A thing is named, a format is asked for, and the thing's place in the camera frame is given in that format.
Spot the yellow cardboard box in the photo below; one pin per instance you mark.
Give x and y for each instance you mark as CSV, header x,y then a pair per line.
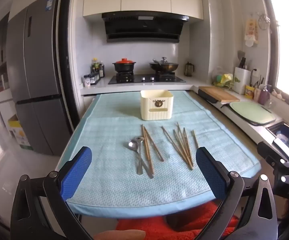
x,y
19,132

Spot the sauce bottle with yellow cap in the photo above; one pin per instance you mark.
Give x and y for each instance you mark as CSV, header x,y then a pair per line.
x,y
94,66

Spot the black gas stove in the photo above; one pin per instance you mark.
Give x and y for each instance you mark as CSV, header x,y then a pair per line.
x,y
147,78

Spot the grey refrigerator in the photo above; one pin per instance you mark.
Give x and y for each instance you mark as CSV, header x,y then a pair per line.
x,y
39,67

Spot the orange fluffy cloth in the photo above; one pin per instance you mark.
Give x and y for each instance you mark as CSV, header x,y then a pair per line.
x,y
147,227

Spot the cream plastic storage box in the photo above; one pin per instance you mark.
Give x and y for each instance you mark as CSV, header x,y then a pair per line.
x,y
157,105

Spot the dark sauce bottle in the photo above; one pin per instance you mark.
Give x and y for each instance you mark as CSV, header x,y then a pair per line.
x,y
101,71

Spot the wok with glass lid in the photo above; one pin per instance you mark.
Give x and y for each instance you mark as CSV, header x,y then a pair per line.
x,y
164,66

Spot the kitchen sink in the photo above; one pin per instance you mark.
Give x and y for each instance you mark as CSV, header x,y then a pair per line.
x,y
284,135

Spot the yellow packet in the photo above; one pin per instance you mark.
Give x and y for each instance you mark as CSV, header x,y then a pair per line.
x,y
249,91

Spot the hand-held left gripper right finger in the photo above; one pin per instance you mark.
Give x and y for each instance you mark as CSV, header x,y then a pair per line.
x,y
210,172

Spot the yellow green plastic bag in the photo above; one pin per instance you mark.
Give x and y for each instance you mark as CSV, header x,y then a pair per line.
x,y
224,78

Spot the purple bottle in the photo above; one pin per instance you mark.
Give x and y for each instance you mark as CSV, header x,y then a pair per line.
x,y
263,96

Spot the black tray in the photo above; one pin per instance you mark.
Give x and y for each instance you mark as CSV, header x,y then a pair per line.
x,y
205,96

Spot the green cutting board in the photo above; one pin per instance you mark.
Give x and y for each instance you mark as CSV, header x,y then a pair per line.
x,y
252,112

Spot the white knife holder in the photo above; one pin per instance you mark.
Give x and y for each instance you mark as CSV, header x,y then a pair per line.
x,y
242,80

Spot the pile of wooden chopsticks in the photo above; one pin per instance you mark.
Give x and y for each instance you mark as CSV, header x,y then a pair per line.
x,y
182,147

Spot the hanging printed towel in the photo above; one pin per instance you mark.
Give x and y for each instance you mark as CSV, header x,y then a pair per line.
x,y
251,32

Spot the person's left hand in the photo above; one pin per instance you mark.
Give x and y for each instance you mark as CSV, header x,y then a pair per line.
x,y
124,235

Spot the light blue table cloth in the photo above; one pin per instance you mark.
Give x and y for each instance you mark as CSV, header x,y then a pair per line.
x,y
104,135

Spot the row of spice jars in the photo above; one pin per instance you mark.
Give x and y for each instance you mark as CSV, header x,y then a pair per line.
x,y
90,80

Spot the metal spoon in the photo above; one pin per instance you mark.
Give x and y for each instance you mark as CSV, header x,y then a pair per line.
x,y
132,144
140,138

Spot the grey spatula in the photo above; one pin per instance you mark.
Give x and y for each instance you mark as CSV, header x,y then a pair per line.
x,y
241,54

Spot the wooden cutting board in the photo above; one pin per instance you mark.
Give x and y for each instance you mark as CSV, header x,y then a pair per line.
x,y
219,93

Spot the black pot with red lid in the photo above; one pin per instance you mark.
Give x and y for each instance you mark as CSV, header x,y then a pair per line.
x,y
124,66

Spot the black range hood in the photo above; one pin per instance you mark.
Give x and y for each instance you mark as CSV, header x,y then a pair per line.
x,y
144,27

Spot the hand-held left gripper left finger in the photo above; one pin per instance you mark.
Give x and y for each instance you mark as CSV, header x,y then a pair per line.
x,y
77,172

